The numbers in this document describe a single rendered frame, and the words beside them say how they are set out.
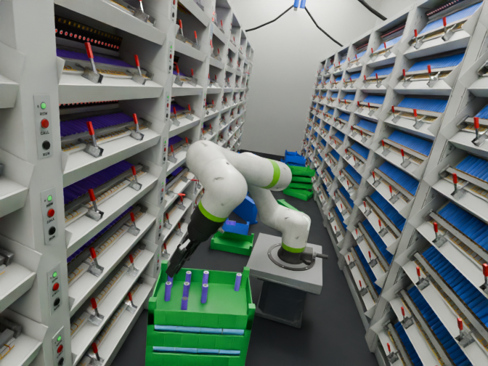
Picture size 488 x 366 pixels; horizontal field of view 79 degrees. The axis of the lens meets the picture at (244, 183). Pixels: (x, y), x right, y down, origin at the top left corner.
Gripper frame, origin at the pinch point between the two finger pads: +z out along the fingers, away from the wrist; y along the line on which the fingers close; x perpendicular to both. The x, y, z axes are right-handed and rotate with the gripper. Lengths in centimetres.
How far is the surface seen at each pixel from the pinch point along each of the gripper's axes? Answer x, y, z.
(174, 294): -5.6, -2.2, 6.9
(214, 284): -12.7, 9.9, 3.5
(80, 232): 21.3, -21.3, -7.1
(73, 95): 35, -23, -40
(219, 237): 15, 116, 69
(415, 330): -82, 50, -14
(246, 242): -3, 123, 61
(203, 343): -22.3, -7.7, 5.9
